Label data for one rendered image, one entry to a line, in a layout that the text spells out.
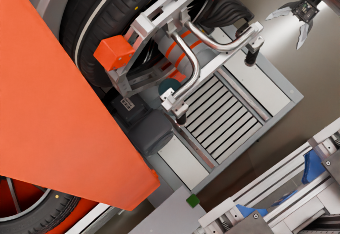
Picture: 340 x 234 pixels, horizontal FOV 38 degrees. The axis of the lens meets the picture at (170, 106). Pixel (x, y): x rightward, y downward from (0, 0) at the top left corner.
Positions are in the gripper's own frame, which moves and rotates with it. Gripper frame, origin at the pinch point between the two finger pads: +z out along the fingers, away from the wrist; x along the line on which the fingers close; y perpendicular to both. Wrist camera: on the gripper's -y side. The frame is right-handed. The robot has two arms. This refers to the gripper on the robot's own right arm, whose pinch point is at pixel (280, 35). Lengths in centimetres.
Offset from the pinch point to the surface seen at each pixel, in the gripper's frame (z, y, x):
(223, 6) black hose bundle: 7.8, 15.8, -21.2
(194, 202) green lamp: 65, 0, 19
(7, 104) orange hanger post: 42, 130, -27
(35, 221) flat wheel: 116, -12, -20
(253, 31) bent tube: 7.0, 15.1, -8.5
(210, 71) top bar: 25.6, 16.6, -10.2
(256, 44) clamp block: 8.8, 10.3, -4.7
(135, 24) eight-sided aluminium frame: 31, 25, -37
